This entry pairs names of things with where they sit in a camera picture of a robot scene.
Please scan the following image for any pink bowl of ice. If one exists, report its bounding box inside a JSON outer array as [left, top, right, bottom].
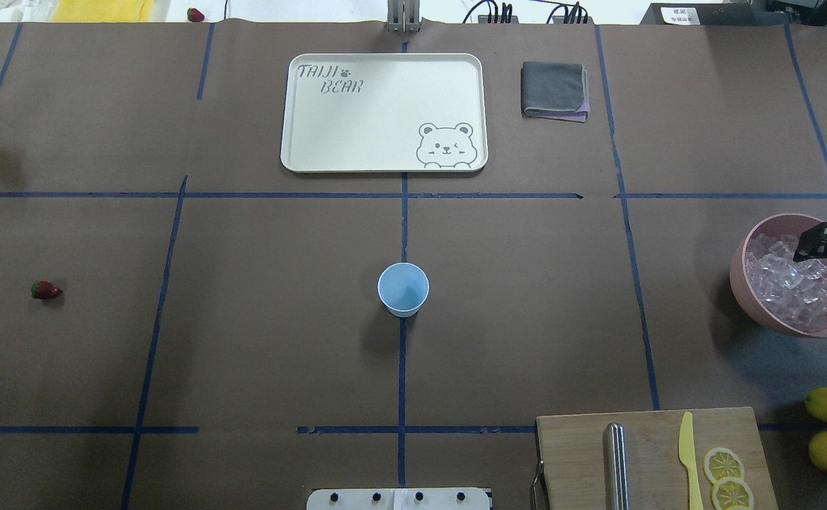
[[729, 213, 827, 338]]

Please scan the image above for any light blue plastic cup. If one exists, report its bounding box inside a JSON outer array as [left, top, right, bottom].
[[377, 262, 430, 317]]

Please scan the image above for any yellow plastic knife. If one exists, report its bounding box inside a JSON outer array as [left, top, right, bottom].
[[677, 411, 704, 509]]

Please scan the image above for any wooden cutting board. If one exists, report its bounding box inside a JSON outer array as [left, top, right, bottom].
[[537, 407, 778, 509]]

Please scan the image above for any folded grey cloth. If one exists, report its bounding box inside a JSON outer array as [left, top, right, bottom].
[[520, 61, 591, 123]]

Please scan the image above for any cream bear serving tray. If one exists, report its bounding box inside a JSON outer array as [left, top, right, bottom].
[[280, 52, 489, 174]]

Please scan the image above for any strawberry beyond table edge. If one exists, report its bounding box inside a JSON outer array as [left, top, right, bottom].
[[185, 7, 206, 23]]

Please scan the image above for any red strawberry on table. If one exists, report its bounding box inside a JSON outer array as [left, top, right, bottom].
[[30, 280, 63, 300]]

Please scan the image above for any yellow cloth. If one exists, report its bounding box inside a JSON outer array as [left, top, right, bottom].
[[50, 1, 155, 23]]

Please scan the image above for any steel handled knife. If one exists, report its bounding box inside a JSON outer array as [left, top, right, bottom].
[[603, 422, 629, 509]]

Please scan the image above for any aluminium frame post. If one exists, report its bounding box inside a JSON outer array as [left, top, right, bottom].
[[387, 0, 423, 33]]

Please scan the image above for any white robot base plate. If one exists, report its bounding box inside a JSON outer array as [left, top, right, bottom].
[[306, 487, 494, 509]]

